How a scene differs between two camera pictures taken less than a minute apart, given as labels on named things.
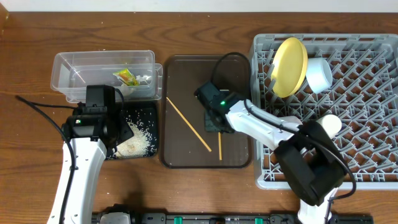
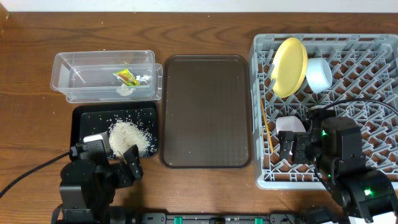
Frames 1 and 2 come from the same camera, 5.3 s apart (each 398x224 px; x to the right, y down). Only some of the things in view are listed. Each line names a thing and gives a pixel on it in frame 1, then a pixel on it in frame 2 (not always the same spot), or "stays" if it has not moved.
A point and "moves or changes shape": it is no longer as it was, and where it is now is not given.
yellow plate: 289,68 stays
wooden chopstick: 189,125 moves or changes shape
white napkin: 142,78 moves or changes shape
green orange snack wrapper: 127,77 stays
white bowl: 319,74 stays
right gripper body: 209,125 to 305,152
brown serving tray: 185,143 stays
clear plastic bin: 135,73 stays
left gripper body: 125,132 to 117,179
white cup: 331,124 moves or changes shape
